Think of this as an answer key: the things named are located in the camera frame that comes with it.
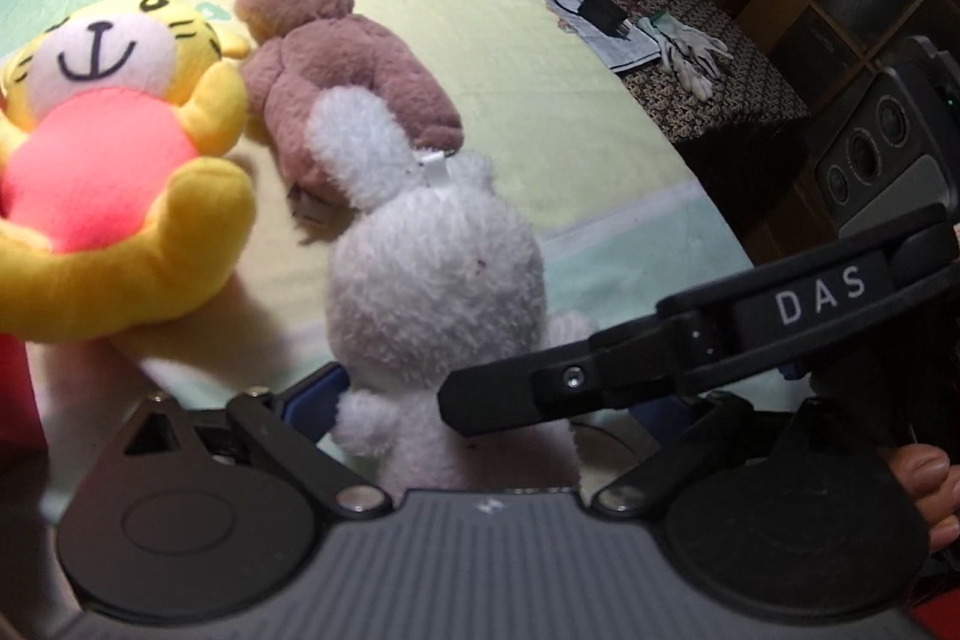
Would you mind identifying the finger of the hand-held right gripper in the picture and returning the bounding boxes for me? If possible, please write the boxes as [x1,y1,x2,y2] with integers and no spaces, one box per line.
[439,293,741,438]

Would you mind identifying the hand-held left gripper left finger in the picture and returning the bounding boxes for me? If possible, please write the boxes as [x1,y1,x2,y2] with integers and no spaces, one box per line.
[124,361,392,522]

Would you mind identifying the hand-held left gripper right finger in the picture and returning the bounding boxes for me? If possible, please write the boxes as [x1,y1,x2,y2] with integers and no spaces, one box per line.
[591,394,890,522]

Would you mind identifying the white bunny plush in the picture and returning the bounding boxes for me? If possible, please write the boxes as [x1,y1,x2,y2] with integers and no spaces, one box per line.
[307,87,597,491]

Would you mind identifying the yellow tiger plush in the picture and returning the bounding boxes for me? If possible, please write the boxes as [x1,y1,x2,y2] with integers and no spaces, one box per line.
[0,0,257,341]

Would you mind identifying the brown teddy bear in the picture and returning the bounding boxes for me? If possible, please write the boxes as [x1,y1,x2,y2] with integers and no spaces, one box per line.
[235,0,464,229]

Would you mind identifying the person's right hand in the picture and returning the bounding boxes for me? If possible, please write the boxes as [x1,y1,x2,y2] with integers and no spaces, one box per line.
[883,443,960,555]

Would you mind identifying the floral cloth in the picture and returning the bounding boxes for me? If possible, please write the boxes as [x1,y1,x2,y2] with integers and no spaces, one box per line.
[502,0,811,161]

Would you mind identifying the white work glove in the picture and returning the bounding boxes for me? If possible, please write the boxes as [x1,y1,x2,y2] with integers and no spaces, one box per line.
[643,10,732,64]
[660,40,715,101]

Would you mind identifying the printed bed sheet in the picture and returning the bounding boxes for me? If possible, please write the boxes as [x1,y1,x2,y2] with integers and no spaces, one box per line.
[0,0,758,431]

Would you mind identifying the stack of printed papers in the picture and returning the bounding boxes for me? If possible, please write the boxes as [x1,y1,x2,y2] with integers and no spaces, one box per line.
[514,0,661,75]

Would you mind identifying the black charger with cable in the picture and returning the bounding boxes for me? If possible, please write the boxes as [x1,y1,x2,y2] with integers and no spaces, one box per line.
[536,0,635,41]

